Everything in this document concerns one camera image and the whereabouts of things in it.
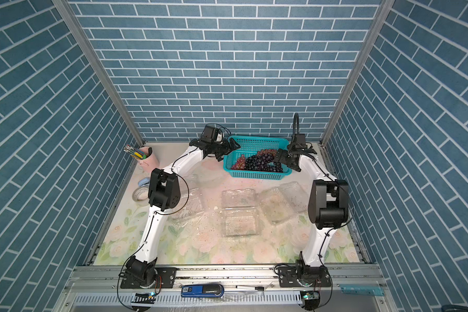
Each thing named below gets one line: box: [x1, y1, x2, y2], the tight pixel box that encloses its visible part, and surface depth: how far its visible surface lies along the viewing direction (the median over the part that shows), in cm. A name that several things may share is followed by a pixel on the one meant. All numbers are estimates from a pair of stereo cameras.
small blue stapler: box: [137, 176, 151, 187], surface depth 101 cm
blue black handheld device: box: [180, 283, 225, 298], surface depth 70 cm
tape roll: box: [131, 186, 149, 202], surface depth 98 cm
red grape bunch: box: [231, 154, 247, 170], surface depth 108 cm
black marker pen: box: [235, 285, 265, 292], surface depth 73 cm
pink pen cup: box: [137, 146, 160, 173], surface depth 103 cm
